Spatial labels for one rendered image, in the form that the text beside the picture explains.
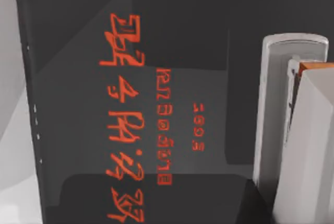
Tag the black book with red lettering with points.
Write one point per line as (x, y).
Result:
(78, 104)

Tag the white stapler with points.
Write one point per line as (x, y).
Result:
(310, 143)

